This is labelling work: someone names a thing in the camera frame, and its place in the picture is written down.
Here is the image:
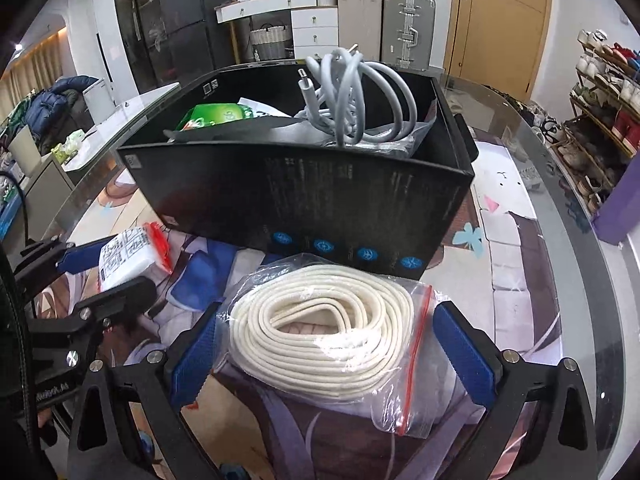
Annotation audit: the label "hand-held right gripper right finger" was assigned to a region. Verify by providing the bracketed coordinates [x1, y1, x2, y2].
[432, 302, 601, 480]

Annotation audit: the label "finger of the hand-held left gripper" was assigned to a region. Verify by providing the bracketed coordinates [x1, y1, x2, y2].
[15, 237, 116, 281]
[25, 277, 158, 376]

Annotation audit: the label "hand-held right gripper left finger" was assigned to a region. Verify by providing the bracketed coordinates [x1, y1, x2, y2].
[67, 301, 221, 480]

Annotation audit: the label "white tissue packet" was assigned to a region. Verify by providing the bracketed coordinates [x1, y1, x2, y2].
[97, 222, 173, 293]

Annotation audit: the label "zip bag with cream cord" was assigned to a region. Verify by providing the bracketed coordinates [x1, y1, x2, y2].
[217, 252, 433, 438]

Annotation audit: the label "green packet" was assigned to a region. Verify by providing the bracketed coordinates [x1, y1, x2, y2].
[175, 102, 256, 133]

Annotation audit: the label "black cardboard box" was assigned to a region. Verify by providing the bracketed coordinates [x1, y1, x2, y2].
[116, 58, 478, 281]

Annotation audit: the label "white charging cable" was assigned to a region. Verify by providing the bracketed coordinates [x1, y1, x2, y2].
[292, 47, 418, 150]

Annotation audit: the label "person's left hand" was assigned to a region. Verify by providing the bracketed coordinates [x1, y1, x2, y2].
[35, 402, 63, 448]

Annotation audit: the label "grey cabinet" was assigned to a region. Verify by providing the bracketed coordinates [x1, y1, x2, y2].
[22, 157, 76, 241]

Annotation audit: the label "green white packets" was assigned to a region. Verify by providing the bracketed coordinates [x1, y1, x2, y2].
[50, 129, 86, 163]

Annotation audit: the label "blue puffer jacket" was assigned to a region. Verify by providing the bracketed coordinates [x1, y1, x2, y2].
[25, 75, 98, 156]

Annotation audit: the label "white storage bin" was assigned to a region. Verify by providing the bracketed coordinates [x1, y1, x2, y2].
[82, 80, 117, 122]

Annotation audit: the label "beige curtain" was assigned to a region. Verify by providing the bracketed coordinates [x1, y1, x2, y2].
[0, 35, 66, 116]

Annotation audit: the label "grey sneaker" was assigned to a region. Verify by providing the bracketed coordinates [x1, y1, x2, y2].
[515, 157, 546, 192]

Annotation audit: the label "purple box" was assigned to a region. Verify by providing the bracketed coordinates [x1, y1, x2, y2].
[592, 157, 640, 246]

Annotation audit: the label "glass display cabinet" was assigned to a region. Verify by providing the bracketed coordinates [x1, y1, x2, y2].
[111, 0, 171, 93]

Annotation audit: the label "pile of shoes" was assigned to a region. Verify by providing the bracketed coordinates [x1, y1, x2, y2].
[520, 100, 568, 146]

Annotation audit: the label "dark grey refrigerator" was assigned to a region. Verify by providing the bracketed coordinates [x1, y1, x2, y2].
[155, 0, 223, 68]

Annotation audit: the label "wooden shoe rack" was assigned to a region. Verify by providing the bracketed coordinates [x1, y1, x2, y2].
[547, 30, 640, 221]

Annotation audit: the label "white wicker basket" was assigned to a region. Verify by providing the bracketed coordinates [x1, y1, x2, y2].
[249, 22, 293, 61]

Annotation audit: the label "white desk with drawers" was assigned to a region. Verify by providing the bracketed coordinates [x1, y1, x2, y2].
[215, 0, 341, 63]

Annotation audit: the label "silver suitcase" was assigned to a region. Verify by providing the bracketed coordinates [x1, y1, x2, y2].
[382, 0, 437, 72]

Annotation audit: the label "wooden door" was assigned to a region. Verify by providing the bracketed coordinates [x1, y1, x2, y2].
[444, 0, 555, 103]

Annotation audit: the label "beige suitcase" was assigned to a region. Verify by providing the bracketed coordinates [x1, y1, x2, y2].
[337, 0, 386, 63]

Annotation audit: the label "clear bag of white cables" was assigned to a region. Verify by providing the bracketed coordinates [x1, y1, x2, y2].
[345, 102, 438, 161]

